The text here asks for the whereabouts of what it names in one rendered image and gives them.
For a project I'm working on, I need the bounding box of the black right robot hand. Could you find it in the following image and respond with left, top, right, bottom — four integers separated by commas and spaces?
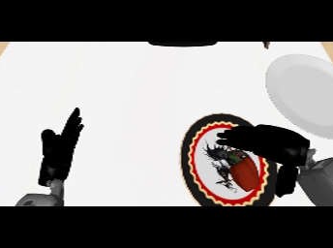
215, 124, 312, 199

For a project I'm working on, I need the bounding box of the plain white plate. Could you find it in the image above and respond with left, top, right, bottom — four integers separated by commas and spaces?
263, 53, 333, 141

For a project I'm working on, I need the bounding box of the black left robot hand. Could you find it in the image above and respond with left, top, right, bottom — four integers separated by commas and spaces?
36, 107, 85, 188

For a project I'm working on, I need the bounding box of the red bell pepper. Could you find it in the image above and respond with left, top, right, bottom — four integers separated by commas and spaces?
227, 151, 262, 192

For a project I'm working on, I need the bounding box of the black rimmed patterned plate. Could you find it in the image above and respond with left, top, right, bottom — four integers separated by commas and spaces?
179, 112, 278, 207

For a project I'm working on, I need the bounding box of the black round object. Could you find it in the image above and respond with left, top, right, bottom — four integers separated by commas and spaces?
147, 41, 218, 48

